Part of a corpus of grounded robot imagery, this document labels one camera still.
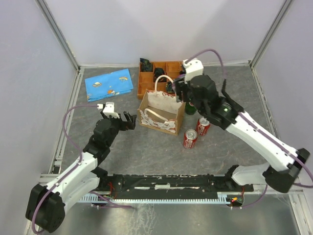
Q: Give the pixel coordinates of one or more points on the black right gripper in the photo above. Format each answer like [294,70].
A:
[182,86]

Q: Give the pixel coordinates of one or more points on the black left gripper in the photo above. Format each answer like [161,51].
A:
[126,125]

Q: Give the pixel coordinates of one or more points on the green glass bottle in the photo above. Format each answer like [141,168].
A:
[190,108]

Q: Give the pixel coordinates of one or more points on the red cola can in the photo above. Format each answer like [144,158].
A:
[202,126]
[190,138]

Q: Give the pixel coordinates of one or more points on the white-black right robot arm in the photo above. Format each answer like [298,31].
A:
[284,162]

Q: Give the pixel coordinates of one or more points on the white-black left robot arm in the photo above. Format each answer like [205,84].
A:
[49,204]

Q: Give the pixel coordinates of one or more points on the burlap canvas tote bag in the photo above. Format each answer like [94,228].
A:
[161,111]

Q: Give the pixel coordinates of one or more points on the blue-green rolled sock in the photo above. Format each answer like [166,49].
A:
[169,88]

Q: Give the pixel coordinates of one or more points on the blue space-print cloth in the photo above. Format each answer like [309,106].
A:
[108,85]

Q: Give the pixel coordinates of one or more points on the wooden compartment tray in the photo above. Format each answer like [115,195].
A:
[146,80]

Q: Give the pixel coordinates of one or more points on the black orange rolled sock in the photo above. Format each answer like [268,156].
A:
[158,72]

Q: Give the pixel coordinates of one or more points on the dark patterned rolled sock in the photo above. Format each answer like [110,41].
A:
[145,65]

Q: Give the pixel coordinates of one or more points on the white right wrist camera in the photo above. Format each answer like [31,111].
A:
[192,68]

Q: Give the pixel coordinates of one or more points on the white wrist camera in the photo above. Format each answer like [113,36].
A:
[192,68]
[108,110]

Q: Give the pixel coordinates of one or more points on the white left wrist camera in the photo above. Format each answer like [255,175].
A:
[108,110]

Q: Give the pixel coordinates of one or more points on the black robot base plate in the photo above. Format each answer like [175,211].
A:
[120,186]

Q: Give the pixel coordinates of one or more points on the white slotted cable duct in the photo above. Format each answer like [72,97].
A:
[222,198]

